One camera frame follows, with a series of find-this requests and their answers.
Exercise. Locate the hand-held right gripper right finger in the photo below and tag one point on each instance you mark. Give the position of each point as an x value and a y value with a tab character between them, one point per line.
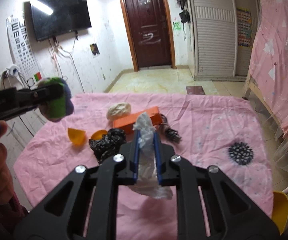
158	162

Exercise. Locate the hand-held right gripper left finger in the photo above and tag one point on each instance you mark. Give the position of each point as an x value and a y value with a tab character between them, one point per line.
136	160

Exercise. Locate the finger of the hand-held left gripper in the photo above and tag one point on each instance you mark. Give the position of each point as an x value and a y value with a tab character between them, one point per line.
21	111
44	93

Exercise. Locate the green purple plush cloth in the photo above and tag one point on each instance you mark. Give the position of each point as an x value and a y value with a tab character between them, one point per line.
59	107

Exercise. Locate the white plastic bag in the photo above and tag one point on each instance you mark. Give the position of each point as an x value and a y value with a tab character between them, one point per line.
146	130

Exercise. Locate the black plastic bag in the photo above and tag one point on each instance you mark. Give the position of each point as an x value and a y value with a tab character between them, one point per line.
109	142

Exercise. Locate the orange cardboard box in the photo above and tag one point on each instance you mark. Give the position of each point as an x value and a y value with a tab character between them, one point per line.
129	125

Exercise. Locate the white plug-in charger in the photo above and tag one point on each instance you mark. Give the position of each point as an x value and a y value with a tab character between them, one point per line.
13	70

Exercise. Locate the orange peel piece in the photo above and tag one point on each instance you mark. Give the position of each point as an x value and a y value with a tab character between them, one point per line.
97	135

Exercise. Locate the beige cloth ball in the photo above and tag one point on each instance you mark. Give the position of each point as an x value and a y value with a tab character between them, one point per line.
119	111

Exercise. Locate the orange plastic pieces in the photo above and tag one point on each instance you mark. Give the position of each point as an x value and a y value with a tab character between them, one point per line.
76	136

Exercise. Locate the white eye chart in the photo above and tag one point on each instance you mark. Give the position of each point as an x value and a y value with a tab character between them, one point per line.
21	45

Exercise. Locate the black spotted round patch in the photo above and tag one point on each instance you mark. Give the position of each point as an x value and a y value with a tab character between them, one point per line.
240	153

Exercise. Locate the dark brown door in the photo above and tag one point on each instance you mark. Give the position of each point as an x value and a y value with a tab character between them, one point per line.
146	30

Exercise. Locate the yellow plastic chair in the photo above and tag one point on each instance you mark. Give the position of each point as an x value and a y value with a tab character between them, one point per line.
281	210

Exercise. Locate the white slatted wardrobe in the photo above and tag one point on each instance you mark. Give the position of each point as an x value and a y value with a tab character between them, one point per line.
214	42

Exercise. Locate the colourful grid poster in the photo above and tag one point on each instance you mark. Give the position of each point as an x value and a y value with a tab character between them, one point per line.
244	27

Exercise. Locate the pink printed curtain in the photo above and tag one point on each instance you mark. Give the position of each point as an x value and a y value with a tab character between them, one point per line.
279	55

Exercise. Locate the small dark wall picture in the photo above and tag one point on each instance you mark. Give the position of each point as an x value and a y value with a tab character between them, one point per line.
94	49

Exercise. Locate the black wall television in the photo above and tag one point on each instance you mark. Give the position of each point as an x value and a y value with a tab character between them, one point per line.
59	17

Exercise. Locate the green wall sticker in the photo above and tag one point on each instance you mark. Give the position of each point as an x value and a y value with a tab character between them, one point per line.
177	26

